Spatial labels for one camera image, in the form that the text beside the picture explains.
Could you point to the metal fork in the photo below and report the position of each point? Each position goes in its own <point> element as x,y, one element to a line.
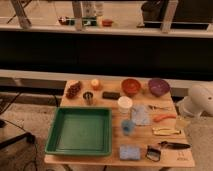
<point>152,107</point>

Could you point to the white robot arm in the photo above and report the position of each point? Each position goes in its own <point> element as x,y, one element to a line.
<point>198,100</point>

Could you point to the small metal cup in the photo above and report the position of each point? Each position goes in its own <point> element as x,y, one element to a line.
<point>88,98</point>

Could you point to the white paper cup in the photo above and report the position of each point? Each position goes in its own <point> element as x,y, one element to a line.
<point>124,104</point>

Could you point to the small blue cup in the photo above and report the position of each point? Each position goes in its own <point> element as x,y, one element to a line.
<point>127,127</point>

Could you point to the black rectangular block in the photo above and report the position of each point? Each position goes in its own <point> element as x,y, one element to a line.
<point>111,95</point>

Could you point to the orange fruit toy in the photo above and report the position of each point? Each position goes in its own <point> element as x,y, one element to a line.
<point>96,84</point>

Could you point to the orange bowl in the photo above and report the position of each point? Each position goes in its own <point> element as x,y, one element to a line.
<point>130,87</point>

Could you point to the bunch of red grapes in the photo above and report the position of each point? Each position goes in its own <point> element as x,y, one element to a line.
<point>73,90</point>

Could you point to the purple bowl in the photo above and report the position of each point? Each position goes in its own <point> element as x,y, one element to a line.
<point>158,87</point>

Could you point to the green plastic tray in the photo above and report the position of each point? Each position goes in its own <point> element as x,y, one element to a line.
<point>80,131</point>

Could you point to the wooden table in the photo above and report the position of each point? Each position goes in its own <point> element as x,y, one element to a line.
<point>142,136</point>

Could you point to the orange carrot toy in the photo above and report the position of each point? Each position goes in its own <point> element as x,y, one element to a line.
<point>163,116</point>

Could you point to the small red bowl on shelf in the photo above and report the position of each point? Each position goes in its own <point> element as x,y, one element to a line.
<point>107,23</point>

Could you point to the yellow banana peel toy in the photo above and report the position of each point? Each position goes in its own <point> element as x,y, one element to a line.
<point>165,131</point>

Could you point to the blue sponge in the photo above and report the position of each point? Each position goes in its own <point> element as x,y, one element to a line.
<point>129,152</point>

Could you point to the black peeler tool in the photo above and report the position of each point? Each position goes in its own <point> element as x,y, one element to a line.
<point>153,154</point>

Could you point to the black handled knife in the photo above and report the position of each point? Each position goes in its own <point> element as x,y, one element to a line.
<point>174,145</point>

